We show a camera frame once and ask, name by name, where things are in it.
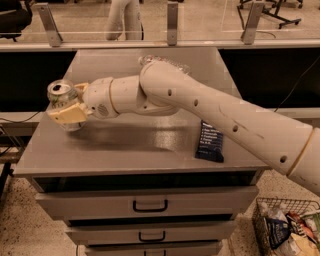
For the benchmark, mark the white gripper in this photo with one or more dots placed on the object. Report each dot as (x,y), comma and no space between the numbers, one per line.
(97,98)

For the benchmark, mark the green white 7up can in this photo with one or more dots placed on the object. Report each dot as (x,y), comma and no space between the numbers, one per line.
(62,93)

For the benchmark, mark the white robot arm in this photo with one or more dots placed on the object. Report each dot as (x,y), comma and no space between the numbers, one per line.
(288,146)

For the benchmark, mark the clear plastic water bottle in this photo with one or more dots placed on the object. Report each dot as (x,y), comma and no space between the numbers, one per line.
(144,60)

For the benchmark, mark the black office chair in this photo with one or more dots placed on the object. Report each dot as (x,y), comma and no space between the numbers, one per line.
(15,16)

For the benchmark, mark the grey drawer cabinet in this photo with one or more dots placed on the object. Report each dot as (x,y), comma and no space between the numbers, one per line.
(132,152)

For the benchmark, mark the dark blue snack bar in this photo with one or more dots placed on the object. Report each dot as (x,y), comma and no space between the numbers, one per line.
(210,144)

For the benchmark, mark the bottom grey drawer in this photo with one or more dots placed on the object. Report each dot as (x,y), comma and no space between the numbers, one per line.
(204,248)

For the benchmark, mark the grey drawer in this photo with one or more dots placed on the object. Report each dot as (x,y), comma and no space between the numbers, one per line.
(151,233)
(204,248)
(146,203)

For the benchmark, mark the middle grey drawer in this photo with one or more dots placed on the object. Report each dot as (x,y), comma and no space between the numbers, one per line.
(151,233)

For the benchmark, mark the top grey drawer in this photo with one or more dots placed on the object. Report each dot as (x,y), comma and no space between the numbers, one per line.
(146,203)

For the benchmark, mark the black chair base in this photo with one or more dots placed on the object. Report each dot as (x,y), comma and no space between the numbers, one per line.
(273,10)

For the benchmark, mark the blue chip bag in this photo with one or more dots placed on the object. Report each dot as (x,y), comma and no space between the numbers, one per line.
(278,227)

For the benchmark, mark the red snack bag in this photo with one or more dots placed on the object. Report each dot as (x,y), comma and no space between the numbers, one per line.
(299,226)

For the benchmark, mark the yellow snack bag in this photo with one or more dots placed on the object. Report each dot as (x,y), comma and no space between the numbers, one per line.
(297,245)

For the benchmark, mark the white robot pedestal background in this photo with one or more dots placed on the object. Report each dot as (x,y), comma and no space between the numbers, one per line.
(124,17)

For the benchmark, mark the left metal bracket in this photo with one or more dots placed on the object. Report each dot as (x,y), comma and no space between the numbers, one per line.
(53,35)

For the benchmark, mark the metal bracket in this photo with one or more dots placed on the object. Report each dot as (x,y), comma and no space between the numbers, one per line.
(249,33)
(172,22)
(53,35)

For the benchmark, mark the middle metal bracket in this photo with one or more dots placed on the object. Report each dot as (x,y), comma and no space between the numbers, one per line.
(172,22)

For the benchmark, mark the right metal bracket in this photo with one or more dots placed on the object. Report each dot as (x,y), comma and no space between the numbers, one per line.
(249,33)

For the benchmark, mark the wire mesh basket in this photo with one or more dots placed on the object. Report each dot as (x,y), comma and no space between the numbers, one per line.
(259,223)

